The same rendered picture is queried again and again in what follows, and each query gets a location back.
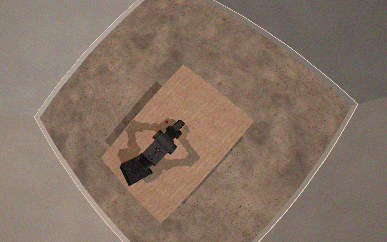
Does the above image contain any orange flat mat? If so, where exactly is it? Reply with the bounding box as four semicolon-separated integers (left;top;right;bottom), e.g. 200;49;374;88
173;127;189;144

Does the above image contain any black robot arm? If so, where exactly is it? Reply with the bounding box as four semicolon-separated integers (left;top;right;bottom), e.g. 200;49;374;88
127;120;185;178

